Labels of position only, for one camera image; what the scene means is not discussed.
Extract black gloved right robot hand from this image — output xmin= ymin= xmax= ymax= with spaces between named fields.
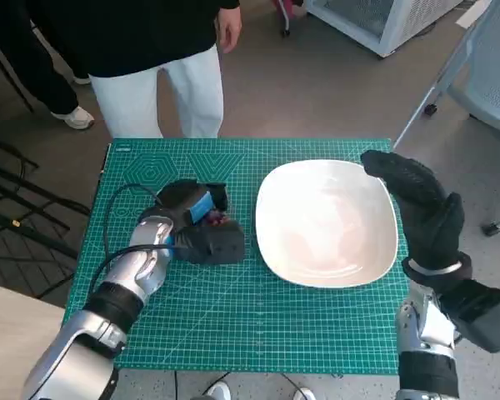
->
xmin=360 ymin=149 xmax=466 ymax=274

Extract person's hand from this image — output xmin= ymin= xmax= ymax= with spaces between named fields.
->
xmin=217 ymin=6 xmax=243 ymax=54

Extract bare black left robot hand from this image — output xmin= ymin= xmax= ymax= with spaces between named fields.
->
xmin=139 ymin=178 xmax=230 ymax=229

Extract red toy grape bunch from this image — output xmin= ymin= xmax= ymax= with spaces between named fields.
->
xmin=206 ymin=210 xmax=230 ymax=227

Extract white square plate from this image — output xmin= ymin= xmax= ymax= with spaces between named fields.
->
xmin=255 ymin=159 xmax=399 ymax=288

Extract pink wheeled chair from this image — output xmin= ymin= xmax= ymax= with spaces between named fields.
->
xmin=272 ymin=0 xmax=308 ymax=37

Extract person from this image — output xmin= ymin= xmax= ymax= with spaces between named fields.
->
xmin=0 ymin=0 xmax=96 ymax=130
xmin=32 ymin=0 xmax=243 ymax=140

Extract green cutting mat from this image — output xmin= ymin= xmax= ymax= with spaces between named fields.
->
xmin=61 ymin=138 xmax=410 ymax=372

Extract white mesh cabinet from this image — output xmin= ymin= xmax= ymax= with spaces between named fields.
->
xmin=306 ymin=0 xmax=466 ymax=58

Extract grey mesh chair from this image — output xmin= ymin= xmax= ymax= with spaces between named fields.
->
xmin=392 ymin=0 xmax=500 ymax=237

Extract beige cardboard piece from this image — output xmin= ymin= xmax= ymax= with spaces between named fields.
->
xmin=457 ymin=0 xmax=493 ymax=28

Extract light wooden desk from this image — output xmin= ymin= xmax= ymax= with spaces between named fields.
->
xmin=0 ymin=279 xmax=66 ymax=400

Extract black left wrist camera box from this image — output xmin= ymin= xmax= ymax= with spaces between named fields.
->
xmin=172 ymin=219 xmax=246 ymax=267

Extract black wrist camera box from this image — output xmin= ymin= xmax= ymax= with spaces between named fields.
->
xmin=439 ymin=278 xmax=500 ymax=354
xmin=172 ymin=219 xmax=246 ymax=267

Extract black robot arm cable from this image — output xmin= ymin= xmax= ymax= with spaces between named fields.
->
xmin=87 ymin=182 xmax=180 ymax=301

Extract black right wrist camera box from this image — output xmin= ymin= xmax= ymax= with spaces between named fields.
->
xmin=439 ymin=278 xmax=500 ymax=354

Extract black wire rack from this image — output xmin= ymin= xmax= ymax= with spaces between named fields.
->
xmin=0 ymin=132 xmax=91 ymax=299

